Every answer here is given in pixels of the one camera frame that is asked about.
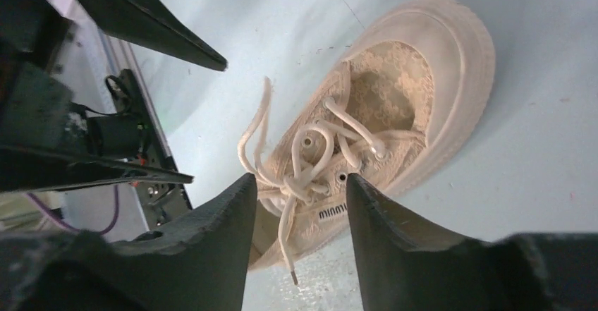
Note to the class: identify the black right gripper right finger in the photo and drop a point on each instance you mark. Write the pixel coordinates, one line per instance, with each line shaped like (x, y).
(407, 262)

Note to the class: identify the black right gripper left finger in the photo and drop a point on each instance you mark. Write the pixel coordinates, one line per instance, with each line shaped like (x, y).
(195, 262)

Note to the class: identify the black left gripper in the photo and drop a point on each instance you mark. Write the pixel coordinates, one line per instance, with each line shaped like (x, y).
(37, 114)

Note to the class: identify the beige sneaker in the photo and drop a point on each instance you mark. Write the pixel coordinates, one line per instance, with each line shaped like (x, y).
(397, 106)

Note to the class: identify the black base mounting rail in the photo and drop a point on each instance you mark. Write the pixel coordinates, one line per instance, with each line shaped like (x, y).
(160, 202)

